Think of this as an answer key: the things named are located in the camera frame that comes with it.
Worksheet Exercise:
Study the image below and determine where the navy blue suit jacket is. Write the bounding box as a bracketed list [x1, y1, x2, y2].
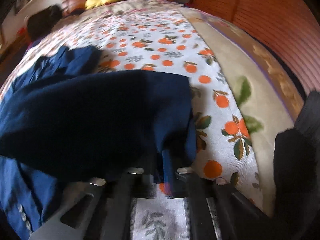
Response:
[1, 46, 196, 239]

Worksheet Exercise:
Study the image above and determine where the beige leaf pattern blanket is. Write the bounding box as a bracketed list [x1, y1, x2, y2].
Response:
[181, 8, 303, 216]

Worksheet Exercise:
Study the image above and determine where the orange floral bed sheet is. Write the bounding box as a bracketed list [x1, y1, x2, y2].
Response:
[1, 8, 263, 239]

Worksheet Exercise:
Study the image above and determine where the red bowl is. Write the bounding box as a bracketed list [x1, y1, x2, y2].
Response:
[17, 27, 26, 36]

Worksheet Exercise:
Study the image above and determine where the wooden louvred wardrobe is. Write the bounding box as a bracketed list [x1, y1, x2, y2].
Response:
[190, 0, 319, 93]

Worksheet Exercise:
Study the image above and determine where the pink floral quilt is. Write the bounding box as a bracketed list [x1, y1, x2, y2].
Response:
[85, 0, 186, 16]

